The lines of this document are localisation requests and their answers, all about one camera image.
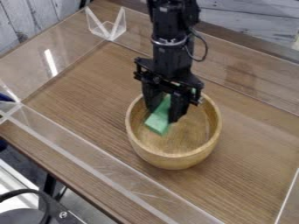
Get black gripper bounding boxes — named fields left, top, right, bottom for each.
left=134, top=42, right=204, bottom=123

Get green rectangular block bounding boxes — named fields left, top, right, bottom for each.
left=144, top=94, right=170, bottom=136

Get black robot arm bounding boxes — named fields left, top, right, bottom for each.
left=134, top=0, right=204, bottom=123

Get light wooden bowl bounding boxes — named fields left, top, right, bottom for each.
left=125, top=94, right=222, bottom=170

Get clear acrylic tray walls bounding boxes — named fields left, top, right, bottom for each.
left=0, top=11, right=299, bottom=224

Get blue object at edge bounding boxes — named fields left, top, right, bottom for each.
left=0, top=93, right=14, bottom=102

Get black table leg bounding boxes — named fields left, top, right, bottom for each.
left=42, top=174, right=57, bottom=196

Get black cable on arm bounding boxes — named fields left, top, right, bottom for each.
left=181, top=27, right=209, bottom=63

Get grey metal base plate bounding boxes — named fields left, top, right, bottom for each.
left=48, top=199, right=86, bottom=224

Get black cable at floor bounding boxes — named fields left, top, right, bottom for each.
left=0, top=188, right=52, bottom=224

